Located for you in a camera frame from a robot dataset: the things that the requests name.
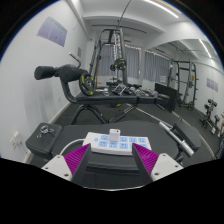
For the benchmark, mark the black power rack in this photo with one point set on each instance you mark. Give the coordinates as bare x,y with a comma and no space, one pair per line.
176,83

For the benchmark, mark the white power strip blue sockets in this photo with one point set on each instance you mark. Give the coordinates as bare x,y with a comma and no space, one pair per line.
100,143

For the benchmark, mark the white window sign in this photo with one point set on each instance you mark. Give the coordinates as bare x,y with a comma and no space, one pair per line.
162,79

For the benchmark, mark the white wall socket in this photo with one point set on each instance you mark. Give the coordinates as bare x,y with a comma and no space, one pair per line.
15,140

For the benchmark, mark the long ceiling light strip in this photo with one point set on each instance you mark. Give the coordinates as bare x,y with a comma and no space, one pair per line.
161,8
205,48

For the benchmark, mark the black weight plate on machine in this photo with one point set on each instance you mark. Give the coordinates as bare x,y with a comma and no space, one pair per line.
118,64

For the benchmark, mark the small purple wall poster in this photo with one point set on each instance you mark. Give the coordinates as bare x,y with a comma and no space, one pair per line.
212,84

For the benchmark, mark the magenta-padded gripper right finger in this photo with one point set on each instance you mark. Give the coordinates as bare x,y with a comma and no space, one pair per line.
165,165

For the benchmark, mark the silver barbell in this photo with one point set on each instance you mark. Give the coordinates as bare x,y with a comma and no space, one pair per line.
176,138

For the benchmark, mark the small white charger block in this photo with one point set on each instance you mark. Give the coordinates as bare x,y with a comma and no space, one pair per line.
114,136

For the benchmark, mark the grey window curtain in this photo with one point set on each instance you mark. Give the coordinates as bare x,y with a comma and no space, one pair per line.
156,66
131,63

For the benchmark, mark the small brown wall notice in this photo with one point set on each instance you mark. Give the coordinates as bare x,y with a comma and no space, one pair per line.
79,52

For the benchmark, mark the black padded seat cushion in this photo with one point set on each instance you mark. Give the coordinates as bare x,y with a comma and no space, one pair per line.
188,133

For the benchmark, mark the black box panel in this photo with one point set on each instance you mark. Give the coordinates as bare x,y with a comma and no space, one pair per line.
166,96

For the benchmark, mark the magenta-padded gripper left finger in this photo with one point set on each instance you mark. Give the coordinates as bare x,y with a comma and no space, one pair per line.
58,166

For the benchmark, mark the group of chrome dumbbells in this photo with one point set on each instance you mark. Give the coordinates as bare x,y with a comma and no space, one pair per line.
133,89

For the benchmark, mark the black bench with leg rollers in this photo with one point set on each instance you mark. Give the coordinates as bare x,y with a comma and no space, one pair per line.
106,98

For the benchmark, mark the wide black padded bench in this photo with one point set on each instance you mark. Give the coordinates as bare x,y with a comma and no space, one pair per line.
76,131

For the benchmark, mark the black yellow weight plate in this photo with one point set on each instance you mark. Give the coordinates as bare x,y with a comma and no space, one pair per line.
86,85

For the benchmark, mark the black yellow exercise machine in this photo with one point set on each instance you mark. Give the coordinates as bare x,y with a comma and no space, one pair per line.
210,113

